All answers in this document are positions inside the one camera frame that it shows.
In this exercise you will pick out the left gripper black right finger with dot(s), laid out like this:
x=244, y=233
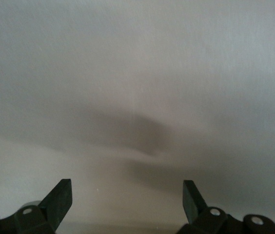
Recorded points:
x=208, y=221

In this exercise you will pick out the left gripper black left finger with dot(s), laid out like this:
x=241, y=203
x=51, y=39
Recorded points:
x=30, y=221

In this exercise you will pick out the brown table cover sheet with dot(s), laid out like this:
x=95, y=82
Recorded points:
x=137, y=61

